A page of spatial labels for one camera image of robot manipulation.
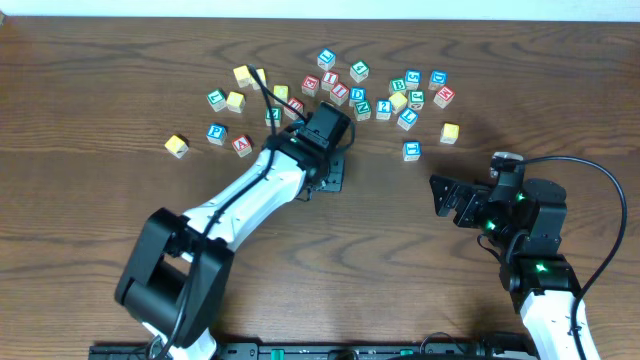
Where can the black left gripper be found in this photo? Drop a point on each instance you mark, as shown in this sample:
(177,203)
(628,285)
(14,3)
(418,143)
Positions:
(333,176)

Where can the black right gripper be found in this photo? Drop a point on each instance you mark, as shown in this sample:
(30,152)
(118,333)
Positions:
(463,201)

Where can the yellow G block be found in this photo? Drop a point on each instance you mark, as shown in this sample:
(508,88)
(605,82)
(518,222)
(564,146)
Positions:
(398,102)

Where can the yellow C block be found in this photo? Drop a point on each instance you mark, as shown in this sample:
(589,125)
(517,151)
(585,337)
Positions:
(281,93)

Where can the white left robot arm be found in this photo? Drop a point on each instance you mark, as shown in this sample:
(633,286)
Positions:
(175,277)

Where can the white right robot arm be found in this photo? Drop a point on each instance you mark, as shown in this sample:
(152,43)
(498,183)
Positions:
(522,220)

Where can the green N block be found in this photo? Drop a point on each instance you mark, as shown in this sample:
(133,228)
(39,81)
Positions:
(362,110)

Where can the yellow K block right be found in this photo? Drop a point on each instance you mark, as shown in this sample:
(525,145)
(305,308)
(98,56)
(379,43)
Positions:
(449,133)

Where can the yellow k block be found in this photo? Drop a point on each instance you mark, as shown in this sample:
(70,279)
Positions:
(449,133)
(177,146)

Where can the blue T block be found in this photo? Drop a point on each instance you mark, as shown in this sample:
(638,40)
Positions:
(411,151)

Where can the red U block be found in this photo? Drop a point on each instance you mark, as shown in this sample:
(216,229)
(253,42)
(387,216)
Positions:
(294,108)

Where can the red I block lower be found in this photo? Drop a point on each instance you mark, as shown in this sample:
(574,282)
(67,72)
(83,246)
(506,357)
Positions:
(339,94)

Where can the red i block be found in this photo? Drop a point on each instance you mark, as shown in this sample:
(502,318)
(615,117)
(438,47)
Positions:
(329,80)
(339,94)

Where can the blue 2 block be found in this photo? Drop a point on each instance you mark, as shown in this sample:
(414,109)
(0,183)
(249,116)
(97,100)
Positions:
(383,110)

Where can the blue D block centre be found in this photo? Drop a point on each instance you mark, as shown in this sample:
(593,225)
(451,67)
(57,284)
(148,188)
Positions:
(356,95)

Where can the blue d block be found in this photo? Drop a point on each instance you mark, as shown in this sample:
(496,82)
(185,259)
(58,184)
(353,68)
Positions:
(356,95)
(437,80)

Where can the green Z block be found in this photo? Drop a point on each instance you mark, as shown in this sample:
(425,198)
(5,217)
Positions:
(273,116)

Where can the blue 1 block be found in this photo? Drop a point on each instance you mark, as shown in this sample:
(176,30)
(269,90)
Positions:
(407,119)

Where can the red A block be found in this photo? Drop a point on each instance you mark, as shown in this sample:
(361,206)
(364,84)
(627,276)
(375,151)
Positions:
(242,145)

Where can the red E block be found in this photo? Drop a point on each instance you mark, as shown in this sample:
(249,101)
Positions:
(310,85)

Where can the red I block upper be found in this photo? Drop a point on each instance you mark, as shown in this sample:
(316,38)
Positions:
(329,80)

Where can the green 4 block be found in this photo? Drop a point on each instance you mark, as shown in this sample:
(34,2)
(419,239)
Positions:
(359,71)

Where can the green B block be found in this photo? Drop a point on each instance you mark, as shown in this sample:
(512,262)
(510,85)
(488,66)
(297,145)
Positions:
(397,85)

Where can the green J block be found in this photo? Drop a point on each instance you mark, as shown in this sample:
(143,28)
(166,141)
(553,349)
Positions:
(416,100)

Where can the red M block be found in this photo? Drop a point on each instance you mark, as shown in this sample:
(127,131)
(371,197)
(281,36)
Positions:
(444,96)

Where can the blue L block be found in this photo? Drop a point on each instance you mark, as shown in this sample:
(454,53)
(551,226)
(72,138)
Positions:
(326,59)

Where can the yellow block beside green L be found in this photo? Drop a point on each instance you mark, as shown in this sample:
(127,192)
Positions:
(236,102)

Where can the blue P block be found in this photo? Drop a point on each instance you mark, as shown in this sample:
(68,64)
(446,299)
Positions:
(216,134)

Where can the yellow S block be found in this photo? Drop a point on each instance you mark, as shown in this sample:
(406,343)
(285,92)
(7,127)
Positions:
(262,76)

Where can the blue 5 block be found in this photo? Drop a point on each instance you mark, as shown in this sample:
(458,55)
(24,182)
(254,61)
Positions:
(412,79)

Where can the blue D block right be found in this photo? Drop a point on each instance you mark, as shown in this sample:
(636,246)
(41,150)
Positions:
(437,80)

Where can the yellow block upper left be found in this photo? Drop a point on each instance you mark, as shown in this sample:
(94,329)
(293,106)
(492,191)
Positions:
(242,76)

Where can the yellow K block far left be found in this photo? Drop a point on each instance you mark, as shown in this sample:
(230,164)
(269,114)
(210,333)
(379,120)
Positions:
(177,146)

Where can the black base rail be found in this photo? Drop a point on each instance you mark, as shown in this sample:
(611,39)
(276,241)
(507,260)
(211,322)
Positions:
(252,351)

